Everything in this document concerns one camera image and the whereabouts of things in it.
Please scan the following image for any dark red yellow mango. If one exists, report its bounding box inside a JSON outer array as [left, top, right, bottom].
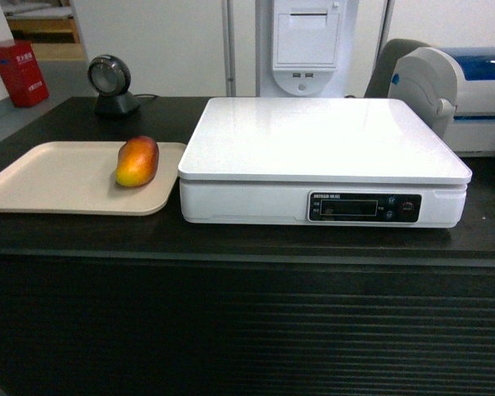
[[115, 136, 159, 187]]

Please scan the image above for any white checkout scale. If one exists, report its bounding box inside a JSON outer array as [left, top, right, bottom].
[[178, 98, 472, 228]]

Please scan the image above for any black checkout counter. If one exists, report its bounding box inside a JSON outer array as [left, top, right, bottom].
[[0, 96, 495, 396]]

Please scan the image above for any white POS terminal stand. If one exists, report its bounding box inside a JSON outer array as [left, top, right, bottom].
[[255, 0, 359, 98]]

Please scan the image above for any black barcode scanner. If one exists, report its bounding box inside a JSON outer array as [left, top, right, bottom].
[[87, 54, 139, 119]]

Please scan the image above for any beige plastic tray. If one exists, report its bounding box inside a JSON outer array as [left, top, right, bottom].
[[0, 142, 186, 216]]

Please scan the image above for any white blue label printer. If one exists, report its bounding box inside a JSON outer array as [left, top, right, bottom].
[[389, 47, 495, 156]]

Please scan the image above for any red fire extinguisher box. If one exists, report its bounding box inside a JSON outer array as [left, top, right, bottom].
[[0, 40, 50, 108]]

